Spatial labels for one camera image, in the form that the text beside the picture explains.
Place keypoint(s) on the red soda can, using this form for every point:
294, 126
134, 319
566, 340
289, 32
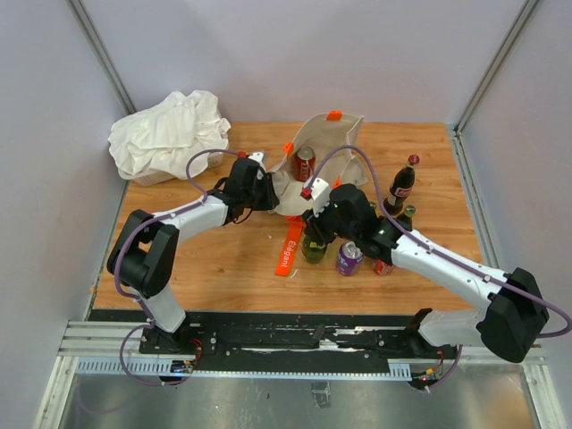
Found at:
304, 163
381, 268

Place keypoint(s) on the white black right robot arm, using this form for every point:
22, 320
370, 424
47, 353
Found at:
507, 314

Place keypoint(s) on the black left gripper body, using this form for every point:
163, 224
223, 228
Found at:
260, 197

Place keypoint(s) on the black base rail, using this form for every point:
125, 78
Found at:
287, 340

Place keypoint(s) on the brown cola glass bottle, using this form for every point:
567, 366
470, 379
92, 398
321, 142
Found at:
401, 186

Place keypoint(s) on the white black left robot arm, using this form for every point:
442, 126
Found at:
142, 258

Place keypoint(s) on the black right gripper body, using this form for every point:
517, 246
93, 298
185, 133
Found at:
327, 226

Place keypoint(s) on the aluminium corner post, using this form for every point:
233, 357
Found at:
516, 30
96, 43

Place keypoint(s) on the white crumpled cloth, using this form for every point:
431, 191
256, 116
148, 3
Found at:
179, 121

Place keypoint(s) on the purple soda can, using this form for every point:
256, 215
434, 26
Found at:
349, 259

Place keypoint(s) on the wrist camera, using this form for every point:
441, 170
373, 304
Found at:
259, 157
317, 191

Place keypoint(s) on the beige canvas tote bag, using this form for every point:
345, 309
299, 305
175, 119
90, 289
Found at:
326, 134

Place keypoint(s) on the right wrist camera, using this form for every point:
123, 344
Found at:
317, 191

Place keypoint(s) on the aluminium corner post left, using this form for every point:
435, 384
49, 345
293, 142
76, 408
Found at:
96, 43

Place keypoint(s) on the green glass bottle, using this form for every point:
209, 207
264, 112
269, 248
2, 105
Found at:
313, 250
407, 215
373, 207

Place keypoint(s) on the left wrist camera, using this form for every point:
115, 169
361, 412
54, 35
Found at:
259, 157

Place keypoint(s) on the grey slotted cable duct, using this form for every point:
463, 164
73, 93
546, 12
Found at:
181, 368

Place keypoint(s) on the white plastic basket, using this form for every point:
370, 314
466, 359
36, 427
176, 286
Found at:
189, 163

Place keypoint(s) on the aluminium corner post right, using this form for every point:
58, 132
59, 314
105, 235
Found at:
516, 30

